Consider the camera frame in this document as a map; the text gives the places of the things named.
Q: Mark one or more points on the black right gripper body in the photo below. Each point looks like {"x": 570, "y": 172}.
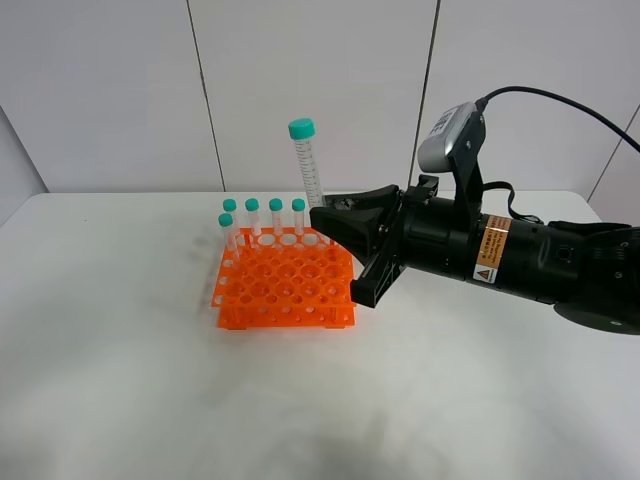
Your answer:
{"x": 435, "y": 234}

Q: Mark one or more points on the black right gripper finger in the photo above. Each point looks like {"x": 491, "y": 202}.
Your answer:
{"x": 359, "y": 222}
{"x": 379, "y": 273}

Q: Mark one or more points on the green-capped test tube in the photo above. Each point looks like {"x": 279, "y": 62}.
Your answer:
{"x": 302, "y": 132}

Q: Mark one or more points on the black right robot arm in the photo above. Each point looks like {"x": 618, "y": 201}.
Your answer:
{"x": 588, "y": 272}

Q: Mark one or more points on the orange plastic test tube rack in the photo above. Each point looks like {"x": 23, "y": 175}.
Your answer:
{"x": 284, "y": 281}

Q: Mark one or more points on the rear row tube far left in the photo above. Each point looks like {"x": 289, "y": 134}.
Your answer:
{"x": 230, "y": 207}

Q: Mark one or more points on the second row tube left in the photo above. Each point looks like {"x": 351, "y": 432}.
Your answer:
{"x": 225, "y": 222}

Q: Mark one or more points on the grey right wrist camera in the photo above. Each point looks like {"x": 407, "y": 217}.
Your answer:
{"x": 433, "y": 152}

